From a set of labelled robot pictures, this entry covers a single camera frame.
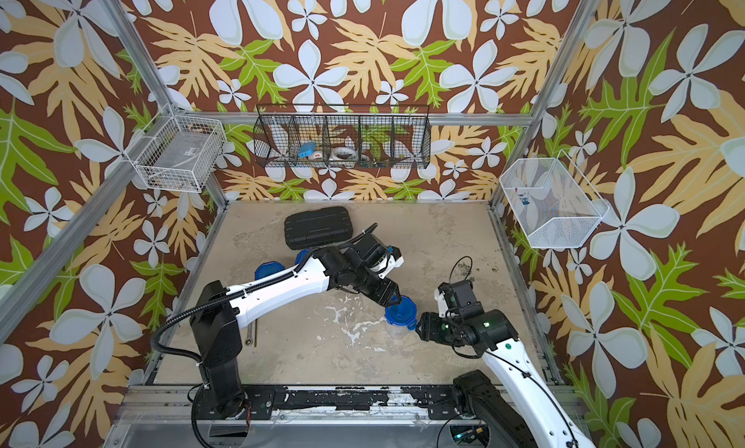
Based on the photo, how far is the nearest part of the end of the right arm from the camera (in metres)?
0.51

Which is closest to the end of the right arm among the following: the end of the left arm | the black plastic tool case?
the end of the left arm

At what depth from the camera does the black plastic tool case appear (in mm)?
1042

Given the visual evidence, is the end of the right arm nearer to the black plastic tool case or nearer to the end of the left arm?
the end of the left arm

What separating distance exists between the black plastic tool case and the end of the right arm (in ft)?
1.51
